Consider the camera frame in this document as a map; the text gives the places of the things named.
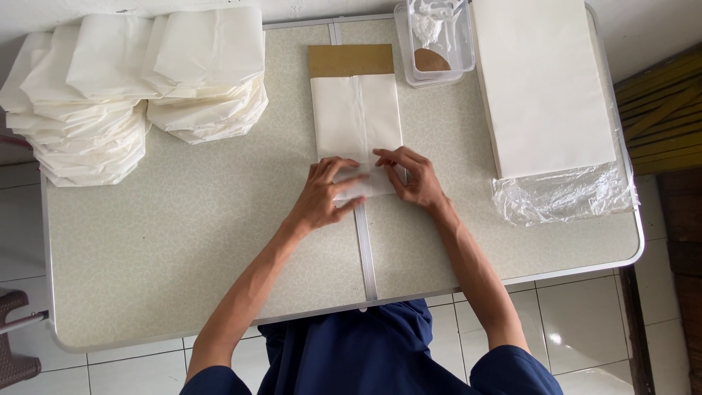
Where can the person's right hand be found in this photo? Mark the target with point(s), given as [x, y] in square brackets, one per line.
[419, 184]

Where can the person's left hand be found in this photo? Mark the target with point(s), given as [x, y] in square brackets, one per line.
[318, 192]

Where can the white paper sheet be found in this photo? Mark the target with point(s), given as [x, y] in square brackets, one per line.
[356, 115]

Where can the brown rounded cardboard piece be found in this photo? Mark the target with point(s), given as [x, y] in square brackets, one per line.
[431, 61]

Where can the brown cardboard template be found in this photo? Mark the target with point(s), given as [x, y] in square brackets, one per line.
[351, 60]

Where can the clear plastic container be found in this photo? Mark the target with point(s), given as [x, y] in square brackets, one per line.
[463, 49]

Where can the clear plastic wrap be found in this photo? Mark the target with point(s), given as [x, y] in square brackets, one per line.
[565, 195]

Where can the stack of flat white paper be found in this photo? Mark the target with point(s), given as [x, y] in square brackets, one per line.
[543, 88]

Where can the crumpled clear plastic film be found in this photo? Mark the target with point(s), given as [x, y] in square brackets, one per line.
[430, 24]

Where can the small pile of paper bags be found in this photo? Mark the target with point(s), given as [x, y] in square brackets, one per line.
[208, 71]

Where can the person's navy blue clothing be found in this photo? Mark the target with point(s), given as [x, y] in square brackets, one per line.
[373, 356]

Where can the large pile of paper bags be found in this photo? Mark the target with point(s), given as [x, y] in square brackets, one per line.
[82, 104]

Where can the wooden slatted panel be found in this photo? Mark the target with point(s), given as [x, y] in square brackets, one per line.
[663, 115]

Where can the brown plastic chair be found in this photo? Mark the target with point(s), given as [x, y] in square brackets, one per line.
[16, 340]

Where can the dark wooden door frame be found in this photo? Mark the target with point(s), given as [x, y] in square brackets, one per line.
[680, 263]

